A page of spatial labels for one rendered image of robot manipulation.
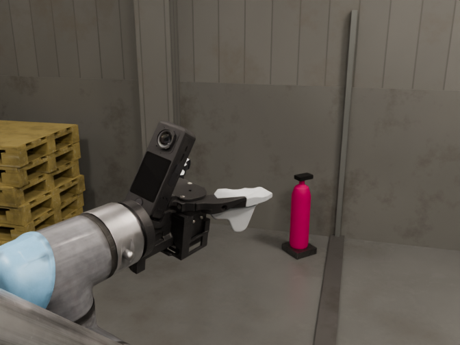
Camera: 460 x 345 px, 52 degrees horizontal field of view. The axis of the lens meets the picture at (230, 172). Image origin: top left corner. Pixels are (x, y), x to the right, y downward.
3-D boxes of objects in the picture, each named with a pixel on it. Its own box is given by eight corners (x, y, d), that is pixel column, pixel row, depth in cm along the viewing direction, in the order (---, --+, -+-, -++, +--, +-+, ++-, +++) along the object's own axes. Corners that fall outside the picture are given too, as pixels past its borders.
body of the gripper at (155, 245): (170, 223, 67) (103, 256, 58) (174, 168, 64) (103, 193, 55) (211, 244, 63) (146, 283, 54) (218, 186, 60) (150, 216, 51)
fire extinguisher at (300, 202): (317, 246, 393) (322, 170, 373) (314, 261, 367) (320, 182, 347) (284, 241, 400) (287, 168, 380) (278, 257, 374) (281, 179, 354)
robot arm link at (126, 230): (72, 202, 51) (122, 230, 47) (105, 191, 55) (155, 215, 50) (73, 261, 54) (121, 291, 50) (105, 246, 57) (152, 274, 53)
